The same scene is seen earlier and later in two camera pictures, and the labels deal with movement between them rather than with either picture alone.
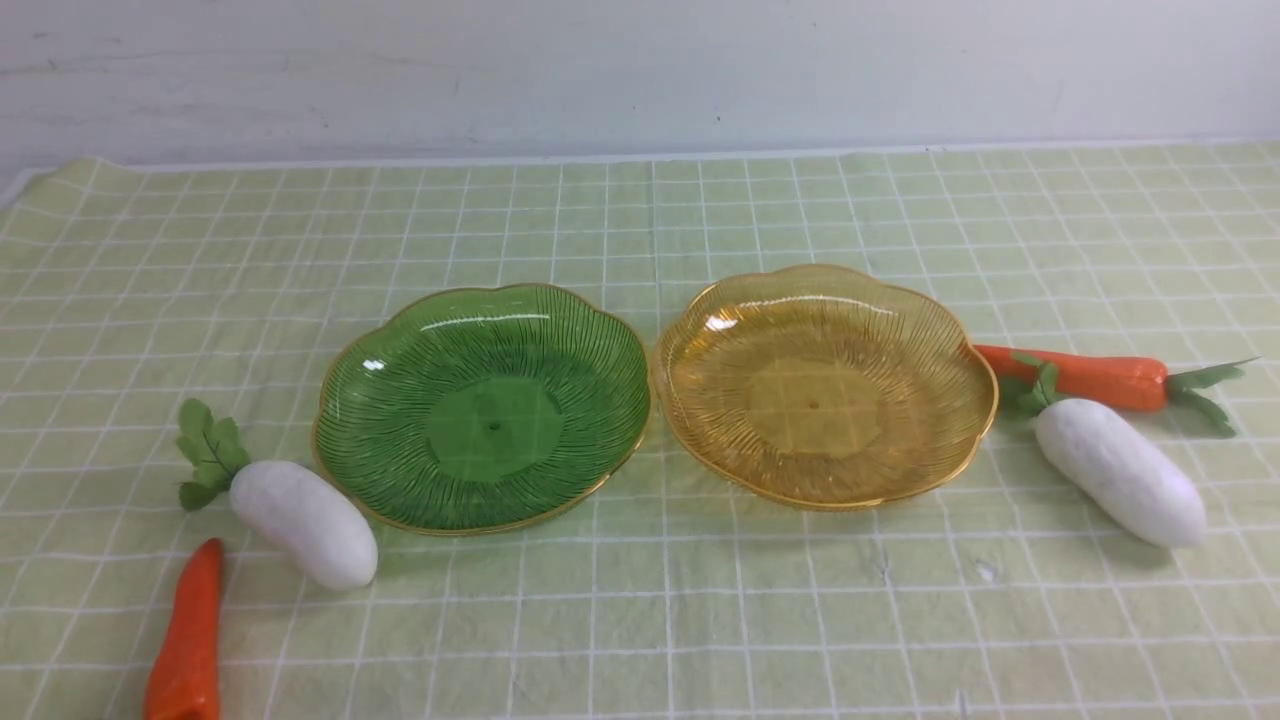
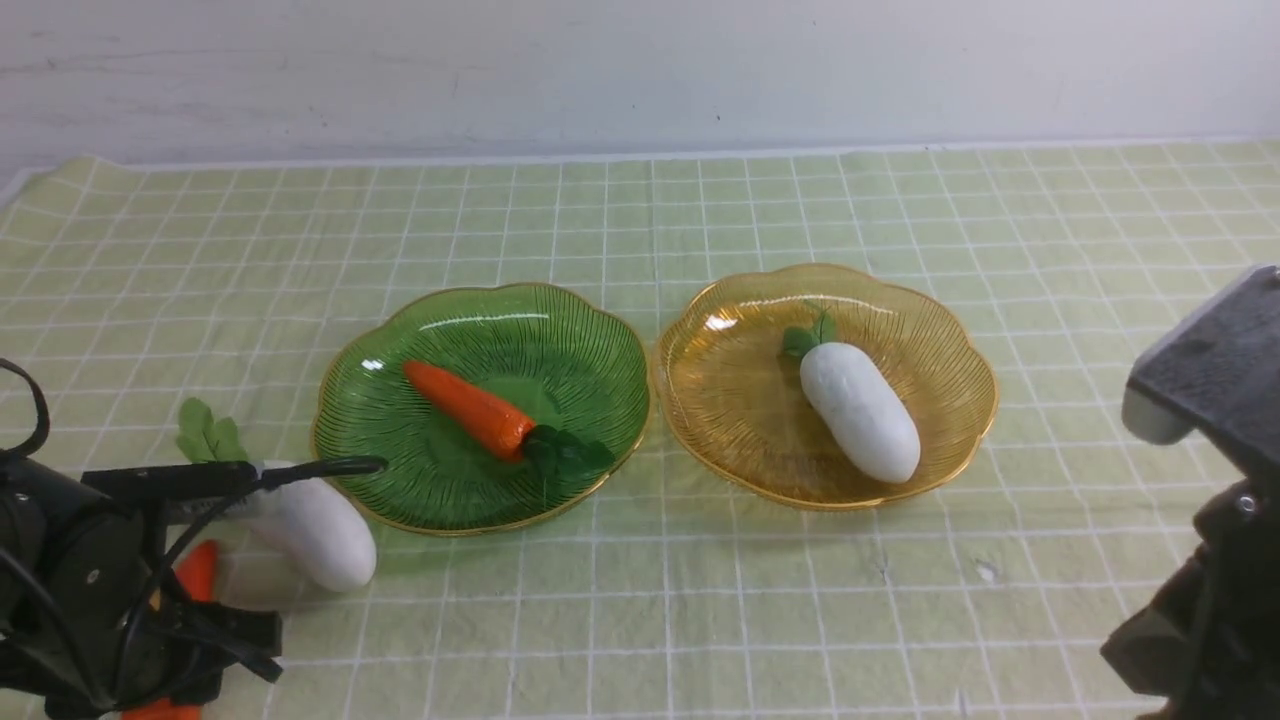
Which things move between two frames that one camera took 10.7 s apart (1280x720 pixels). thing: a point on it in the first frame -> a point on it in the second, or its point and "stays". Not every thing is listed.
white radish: (276, 502) stays
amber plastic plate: (821, 388) stays
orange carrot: (1042, 377) -> (501, 433)
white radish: (1106, 465) -> (854, 401)
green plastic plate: (477, 410) stays
